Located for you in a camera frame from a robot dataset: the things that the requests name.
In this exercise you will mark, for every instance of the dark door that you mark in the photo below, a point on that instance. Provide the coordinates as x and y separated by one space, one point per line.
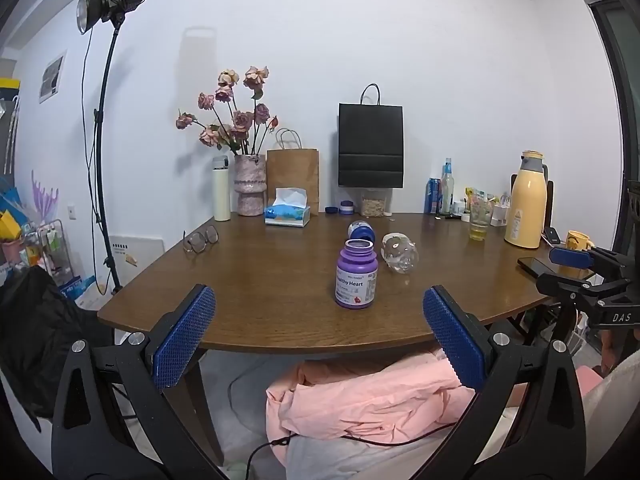
617 120

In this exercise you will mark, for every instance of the yellow thermos jug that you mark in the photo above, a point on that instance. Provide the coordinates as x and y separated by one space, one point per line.
525 205

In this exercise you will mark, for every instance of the pink ceramic vase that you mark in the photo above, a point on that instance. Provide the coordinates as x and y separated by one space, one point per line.
249 185

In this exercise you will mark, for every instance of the blue drink can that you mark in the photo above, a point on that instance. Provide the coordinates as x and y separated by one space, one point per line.
432 196

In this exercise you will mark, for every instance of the yellow mug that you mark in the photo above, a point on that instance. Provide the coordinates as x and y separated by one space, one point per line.
577 241

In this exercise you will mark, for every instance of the brown paper bag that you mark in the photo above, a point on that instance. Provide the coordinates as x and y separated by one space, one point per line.
293 180

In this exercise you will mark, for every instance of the eyeglasses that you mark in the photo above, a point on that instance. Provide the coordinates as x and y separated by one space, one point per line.
201 240

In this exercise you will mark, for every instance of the wall picture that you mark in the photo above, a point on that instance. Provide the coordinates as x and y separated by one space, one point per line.
52 76

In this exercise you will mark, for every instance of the blue tissue box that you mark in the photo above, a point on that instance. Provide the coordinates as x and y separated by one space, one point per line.
288 211

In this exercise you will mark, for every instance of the clear glass cup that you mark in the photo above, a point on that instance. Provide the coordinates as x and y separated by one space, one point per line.
400 253

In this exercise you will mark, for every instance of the pink cloth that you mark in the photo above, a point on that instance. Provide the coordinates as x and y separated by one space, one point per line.
370 395

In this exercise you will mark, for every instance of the grey cloth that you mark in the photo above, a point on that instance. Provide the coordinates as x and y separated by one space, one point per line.
360 457

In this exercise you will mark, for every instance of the purple coral decoration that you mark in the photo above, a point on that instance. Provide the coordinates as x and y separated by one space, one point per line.
44 200

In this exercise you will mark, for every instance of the white thermos bottle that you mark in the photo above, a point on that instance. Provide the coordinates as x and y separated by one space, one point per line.
221 189

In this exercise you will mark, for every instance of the white small box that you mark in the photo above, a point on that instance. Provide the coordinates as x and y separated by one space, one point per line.
499 214

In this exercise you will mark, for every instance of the dried pink flowers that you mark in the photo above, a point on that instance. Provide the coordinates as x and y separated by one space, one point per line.
230 110

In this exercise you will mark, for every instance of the black smartphone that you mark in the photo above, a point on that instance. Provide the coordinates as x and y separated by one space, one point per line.
534 265

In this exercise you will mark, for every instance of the clear jar of oats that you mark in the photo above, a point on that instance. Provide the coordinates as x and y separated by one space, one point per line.
373 204

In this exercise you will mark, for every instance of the black paper bag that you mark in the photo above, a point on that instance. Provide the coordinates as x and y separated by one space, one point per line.
370 145

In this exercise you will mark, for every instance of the glass with yellow liquid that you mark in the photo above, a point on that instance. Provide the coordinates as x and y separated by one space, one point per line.
479 222

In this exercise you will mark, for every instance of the black cloth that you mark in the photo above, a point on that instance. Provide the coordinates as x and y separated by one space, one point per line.
37 330

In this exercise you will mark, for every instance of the black studio light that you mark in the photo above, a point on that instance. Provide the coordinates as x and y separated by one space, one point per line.
110 2

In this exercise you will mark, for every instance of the small blue jar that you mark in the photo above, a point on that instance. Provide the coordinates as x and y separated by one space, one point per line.
346 207

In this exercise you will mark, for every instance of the black light stand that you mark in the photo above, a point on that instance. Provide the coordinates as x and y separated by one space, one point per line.
104 160

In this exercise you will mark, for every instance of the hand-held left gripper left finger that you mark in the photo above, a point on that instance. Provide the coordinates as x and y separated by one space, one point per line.
184 338

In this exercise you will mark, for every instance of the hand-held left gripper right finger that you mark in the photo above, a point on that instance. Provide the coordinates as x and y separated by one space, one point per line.
454 341

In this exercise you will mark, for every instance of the clear plastic bottle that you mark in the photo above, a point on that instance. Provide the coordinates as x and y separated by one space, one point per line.
446 187

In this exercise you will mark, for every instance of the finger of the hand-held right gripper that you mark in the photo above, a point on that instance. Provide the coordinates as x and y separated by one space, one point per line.
570 258
570 284

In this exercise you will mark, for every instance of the white flat panel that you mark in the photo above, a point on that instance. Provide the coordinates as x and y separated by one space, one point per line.
137 250

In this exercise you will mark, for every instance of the purple supplement bottle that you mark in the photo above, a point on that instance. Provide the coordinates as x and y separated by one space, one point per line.
355 275

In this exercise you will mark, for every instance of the blue bottle lid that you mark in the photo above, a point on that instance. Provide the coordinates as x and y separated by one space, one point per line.
361 230

